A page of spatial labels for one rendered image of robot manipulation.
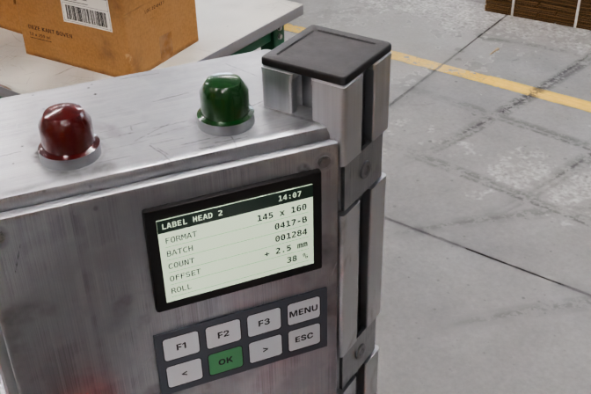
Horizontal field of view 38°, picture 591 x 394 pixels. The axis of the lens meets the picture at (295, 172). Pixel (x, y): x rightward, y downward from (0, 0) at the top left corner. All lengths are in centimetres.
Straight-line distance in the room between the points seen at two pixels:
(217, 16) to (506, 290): 115
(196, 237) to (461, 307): 219
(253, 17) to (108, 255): 200
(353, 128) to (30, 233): 15
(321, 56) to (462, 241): 242
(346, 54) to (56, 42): 180
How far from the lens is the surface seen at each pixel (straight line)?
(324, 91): 38
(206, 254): 39
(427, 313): 251
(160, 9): 208
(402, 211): 291
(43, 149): 37
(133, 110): 41
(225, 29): 228
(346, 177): 40
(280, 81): 39
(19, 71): 217
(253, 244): 39
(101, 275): 38
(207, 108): 38
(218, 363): 43
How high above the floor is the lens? 166
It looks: 32 degrees down
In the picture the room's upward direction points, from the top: 1 degrees counter-clockwise
